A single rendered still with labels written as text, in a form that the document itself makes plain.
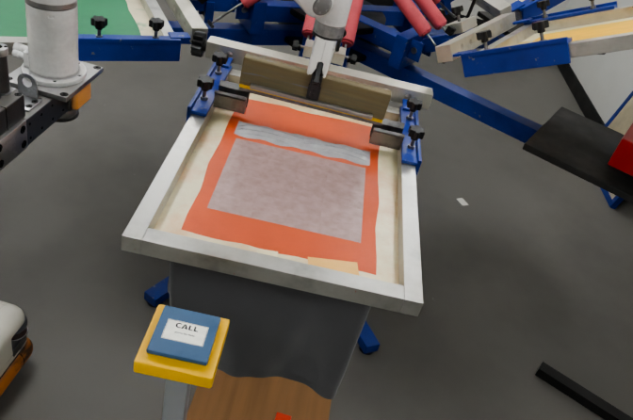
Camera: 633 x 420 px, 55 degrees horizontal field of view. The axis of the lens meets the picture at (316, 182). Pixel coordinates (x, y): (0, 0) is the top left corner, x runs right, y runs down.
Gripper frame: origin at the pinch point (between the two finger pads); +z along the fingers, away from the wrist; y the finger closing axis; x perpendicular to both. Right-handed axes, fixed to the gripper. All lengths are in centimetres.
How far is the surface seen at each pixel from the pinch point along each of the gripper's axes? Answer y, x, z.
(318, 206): 30.0, 7.3, 13.9
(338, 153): 6.4, 10.0, 12.9
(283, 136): 3.9, -5.1, 13.5
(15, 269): -17, -93, 110
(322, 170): 15.2, 6.8, 13.8
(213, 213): 40.7, -14.6, 14.2
